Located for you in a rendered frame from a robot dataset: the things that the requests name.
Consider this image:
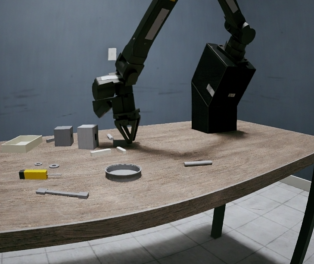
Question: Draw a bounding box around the white cylinder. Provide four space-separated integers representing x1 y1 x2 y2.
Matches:
107 134 114 140

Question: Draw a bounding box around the beige open rectangular tray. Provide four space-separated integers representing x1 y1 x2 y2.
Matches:
1 135 43 153

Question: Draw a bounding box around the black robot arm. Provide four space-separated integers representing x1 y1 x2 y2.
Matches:
92 0 256 118

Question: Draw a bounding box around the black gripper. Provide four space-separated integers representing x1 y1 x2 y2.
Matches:
113 93 141 144

